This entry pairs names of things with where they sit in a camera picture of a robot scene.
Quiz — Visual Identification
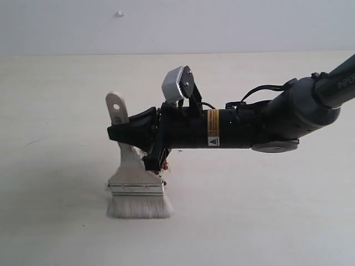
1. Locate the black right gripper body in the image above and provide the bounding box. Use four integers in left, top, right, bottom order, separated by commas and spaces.
149, 83, 252, 149

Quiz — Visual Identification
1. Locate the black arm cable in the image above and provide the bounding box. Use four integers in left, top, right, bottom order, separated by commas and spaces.
199, 71, 331, 111

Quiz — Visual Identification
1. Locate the white paint brush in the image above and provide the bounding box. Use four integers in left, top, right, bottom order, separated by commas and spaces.
105, 91, 173, 219

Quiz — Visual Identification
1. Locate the beans and rice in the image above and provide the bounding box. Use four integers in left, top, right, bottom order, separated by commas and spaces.
105, 159, 171, 192

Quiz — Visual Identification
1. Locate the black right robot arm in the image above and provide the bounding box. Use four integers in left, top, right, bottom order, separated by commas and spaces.
108, 57, 354, 171

